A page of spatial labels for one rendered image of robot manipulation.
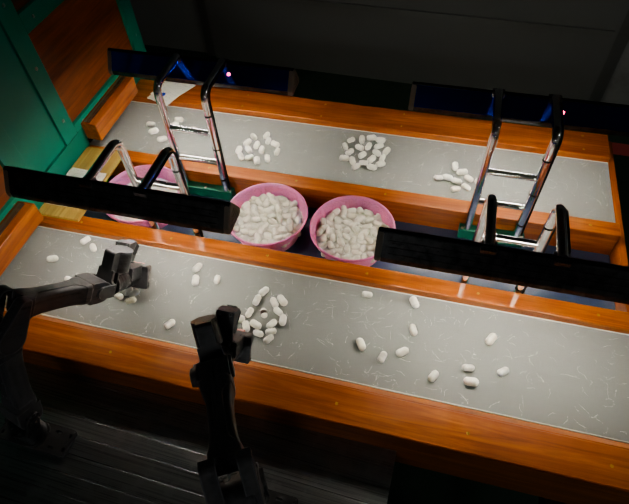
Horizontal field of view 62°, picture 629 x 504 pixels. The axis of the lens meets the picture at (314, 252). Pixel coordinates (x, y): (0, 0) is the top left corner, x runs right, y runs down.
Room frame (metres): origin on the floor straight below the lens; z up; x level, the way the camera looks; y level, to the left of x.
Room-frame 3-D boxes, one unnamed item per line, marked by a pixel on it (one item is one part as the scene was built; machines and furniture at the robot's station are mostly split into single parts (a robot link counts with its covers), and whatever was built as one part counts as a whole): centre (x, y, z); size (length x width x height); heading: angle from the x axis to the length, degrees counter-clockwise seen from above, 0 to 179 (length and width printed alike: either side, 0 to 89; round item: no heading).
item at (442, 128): (1.61, -0.18, 0.67); 1.81 x 0.12 x 0.19; 73
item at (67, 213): (1.33, 0.77, 0.77); 0.33 x 0.15 x 0.01; 163
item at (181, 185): (1.02, 0.46, 0.90); 0.20 x 0.19 x 0.45; 73
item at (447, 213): (1.24, -0.06, 0.71); 1.81 x 0.06 x 0.11; 73
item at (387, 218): (1.05, -0.12, 0.72); 0.27 x 0.27 x 0.10
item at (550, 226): (0.73, -0.47, 0.90); 0.20 x 0.19 x 0.45; 73
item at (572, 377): (0.76, 0.09, 0.73); 1.81 x 0.30 x 0.02; 73
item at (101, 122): (1.67, 0.72, 0.83); 0.30 x 0.06 x 0.07; 163
